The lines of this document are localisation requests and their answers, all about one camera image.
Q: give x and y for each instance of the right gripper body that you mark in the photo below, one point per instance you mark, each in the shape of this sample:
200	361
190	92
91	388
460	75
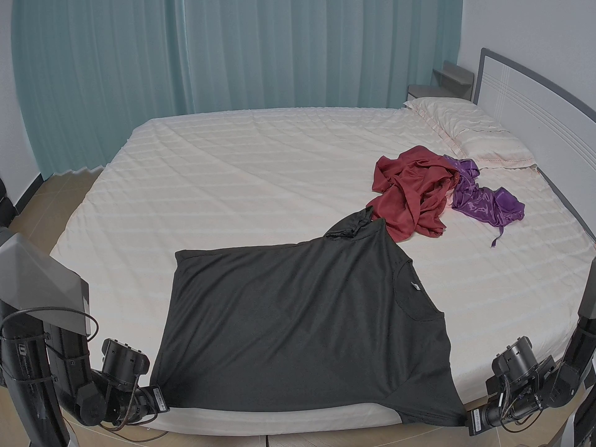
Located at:
489	418

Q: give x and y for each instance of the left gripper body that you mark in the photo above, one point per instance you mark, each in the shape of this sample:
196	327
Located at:
149	403

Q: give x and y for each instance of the black T-shirt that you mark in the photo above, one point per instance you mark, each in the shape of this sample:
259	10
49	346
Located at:
288	324

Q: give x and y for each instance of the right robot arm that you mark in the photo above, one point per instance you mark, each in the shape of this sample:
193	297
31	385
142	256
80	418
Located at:
512	361

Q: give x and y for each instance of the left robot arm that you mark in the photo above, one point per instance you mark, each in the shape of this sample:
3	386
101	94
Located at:
42	296

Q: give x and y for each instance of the purple satin garment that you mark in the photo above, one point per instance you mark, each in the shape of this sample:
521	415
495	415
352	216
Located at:
484	205

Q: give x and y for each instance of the pink garment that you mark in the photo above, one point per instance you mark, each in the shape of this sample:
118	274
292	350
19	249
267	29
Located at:
450	200

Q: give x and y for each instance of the bed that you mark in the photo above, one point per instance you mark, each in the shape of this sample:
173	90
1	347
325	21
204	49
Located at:
233	179

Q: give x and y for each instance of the red garment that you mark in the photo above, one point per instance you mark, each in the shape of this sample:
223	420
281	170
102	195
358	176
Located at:
409	189

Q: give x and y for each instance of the cream pillow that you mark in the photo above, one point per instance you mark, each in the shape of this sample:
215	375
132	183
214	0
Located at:
475	133

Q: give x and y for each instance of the grey bedside table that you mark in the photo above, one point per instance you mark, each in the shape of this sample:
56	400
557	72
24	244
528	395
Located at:
447	82

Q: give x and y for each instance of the blue-green curtain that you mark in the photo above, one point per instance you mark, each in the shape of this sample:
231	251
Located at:
233	40

